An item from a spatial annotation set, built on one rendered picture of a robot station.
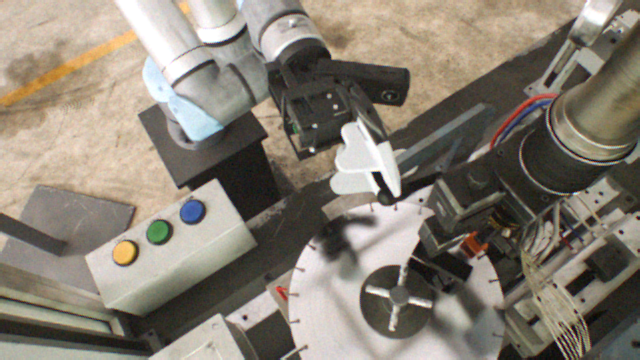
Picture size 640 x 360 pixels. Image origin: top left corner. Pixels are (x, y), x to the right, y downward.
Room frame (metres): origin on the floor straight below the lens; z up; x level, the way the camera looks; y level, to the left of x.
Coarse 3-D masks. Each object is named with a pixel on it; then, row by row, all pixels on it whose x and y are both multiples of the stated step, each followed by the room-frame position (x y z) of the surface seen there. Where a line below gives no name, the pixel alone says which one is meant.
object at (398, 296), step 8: (400, 272) 0.12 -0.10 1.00; (400, 280) 0.11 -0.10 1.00; (368, 288) 0.11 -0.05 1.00; (376, 288) 0.10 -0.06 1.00; (392, 288) 0.10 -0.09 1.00; (400, 288) 0.10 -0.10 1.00; (392, 296) 0.09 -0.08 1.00; (400, 296) 0.09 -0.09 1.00; (408, 296) 0.09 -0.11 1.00; (392, 304) 0.08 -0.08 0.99; (400, 304) 0.08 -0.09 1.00; (424, 304) 0.07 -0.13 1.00; (392, 312) 0.07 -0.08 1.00; (392, 320) 0.06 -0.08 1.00; (392, 328) 0.05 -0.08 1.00
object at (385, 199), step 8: (424, 176) 0.18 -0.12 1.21; (432, 176) 0.18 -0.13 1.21; (400, 184) 0.17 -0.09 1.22; (408, 184) 0.17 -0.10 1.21; (416, 184) 0.17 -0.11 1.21; (424, 184) 0.17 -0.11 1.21; (432, 184) 0.17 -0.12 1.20; (384, 192) 0.16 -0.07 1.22; (400, 192) 0.16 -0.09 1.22; (408, 192) 0.16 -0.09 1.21; (384, 200) 0.15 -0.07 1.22; (392, 200) 0.15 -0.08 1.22; (400, 200) 0.15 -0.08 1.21
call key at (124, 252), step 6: (120, 246) 0.26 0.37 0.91; (126, 246) 0.26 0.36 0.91; (132, 246) 0.26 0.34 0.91; (114, 252) 0.25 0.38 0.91; (120, 252) 0.25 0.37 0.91; (126, 252) 0.25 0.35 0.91; (132, 252) 0.25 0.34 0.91; (114, 258) 0.24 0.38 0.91; (120, 258) 0.24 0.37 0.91; (126, 258) 0.24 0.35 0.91; (132, 258) 0.24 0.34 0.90
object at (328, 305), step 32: (352, 224) 0.22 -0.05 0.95; (384, 224) 0.21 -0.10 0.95; (416, 224) 0.21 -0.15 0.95; (320, 256) 0.18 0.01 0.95; (352, 256) 0.17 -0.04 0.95; (384, 256) 0.16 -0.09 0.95; (320, 288) 0.13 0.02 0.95; (352, 288) 0.12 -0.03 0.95; (448, 288) 0.10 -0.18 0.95; (480, 288) 0.09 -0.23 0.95; (320, 320) 0.08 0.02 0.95; (352, 320) 0.07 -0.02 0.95; (448, 320) 0.05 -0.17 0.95; (480, 320) 0.04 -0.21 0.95; (320, 352) 0.03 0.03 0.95; (352, 352) 0.03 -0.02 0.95; (384, 352) 0.02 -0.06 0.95; (416, 352) 0.01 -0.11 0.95; (448, 352) 0.00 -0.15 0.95; (480, 352) 0.00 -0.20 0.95
